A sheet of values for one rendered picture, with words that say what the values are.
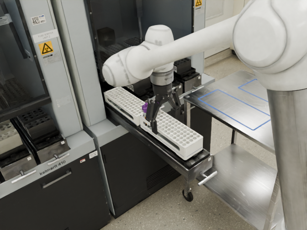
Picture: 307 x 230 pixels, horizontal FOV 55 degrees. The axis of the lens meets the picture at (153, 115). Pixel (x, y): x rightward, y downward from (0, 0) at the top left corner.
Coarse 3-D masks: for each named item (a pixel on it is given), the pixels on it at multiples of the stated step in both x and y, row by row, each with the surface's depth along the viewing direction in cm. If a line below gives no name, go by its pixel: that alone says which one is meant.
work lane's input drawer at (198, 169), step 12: (108, 108) 150; (120, 120) 144; (132, 132) 138; (144, 132) 130; (144, 144) 132; (156, 144) 125; (168, 156) 119; (192, 156) 117; (204, 156) 115; (180, 168) 115; (192, 168) 112; (204, 168) 118; (192, 180) 116; (204, 180) 113
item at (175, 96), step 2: (176, 88) 118; (176, 90) 119; (176, 92) 119; (172, 94) 121; (174, 94) 120; (176, 94) 119; (174, 96) 121; (176, 96) 120; (178, 96) 121; (174, 98) 122; (176, 98) 120; (178, 98) 121; (174, 100) 124; (176, 100) 122; (178, 100) 122; (176, 102) 124; (178, 102) 122; (178, 104) 123; (180, 104) 124
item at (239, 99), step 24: (240, 72) 169; (192, 96) 151; (216, 96) 149; (240, 96) 148; (264, 96) 146; (240, 120) 132; (264, 120) 130; (264, 144) 118; (216, 168) 182; (240, 168) 181; (264, 168) 179; (216, 192) 167; (240, 192) 166; (264, 192) 165; (240, 216) 155; (264, 216) 152
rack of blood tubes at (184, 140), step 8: (160, 112) 130; (144, 120) 127; (160, 120) 127; (168, 120) 125; (176, 120) 124; (144, 128) 130; (160, 128) 121; (168, 128) 120; (176, 128) 120; (184, 128) 121; (160, 136) 125; (168, 136) 116; (176, 136) 117; (184, 136) 117; (192, 136) 116; (200, 136) 114; (168, 144) 118; (176, 144) 113; (184, 144) 112; (192, 144) 111; (200, 144) 115; (176, 152) 116; (184, 152) 111; (192, 152) 114
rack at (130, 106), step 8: (120, 88) 155; (112, 96) 148; (120, 96) 148; (128, 96) 147; (112, 104) 149; (120, 104) 141; (128, 104) 141; (136, 104) 140; (128, 112) 136; (136, 112) 134; (136, 120) 133
